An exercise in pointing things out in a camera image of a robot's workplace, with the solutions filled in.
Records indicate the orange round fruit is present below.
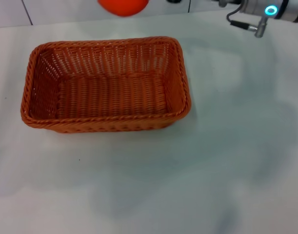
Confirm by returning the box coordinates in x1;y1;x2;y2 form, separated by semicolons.
97;0;149;17

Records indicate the orange woven plastic basket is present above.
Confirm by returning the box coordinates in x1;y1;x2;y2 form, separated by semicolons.
20;36;191;135

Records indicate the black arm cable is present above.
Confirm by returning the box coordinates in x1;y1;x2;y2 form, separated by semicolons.
226;5;259;31

